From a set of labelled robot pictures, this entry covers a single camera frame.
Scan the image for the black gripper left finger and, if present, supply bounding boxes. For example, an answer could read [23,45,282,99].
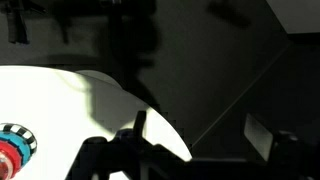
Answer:
[133,110,148,138]

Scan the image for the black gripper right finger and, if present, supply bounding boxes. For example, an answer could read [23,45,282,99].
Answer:
[243,113,275,163]

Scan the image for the white round table base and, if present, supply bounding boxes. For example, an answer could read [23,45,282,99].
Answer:
[75,69,123,90]

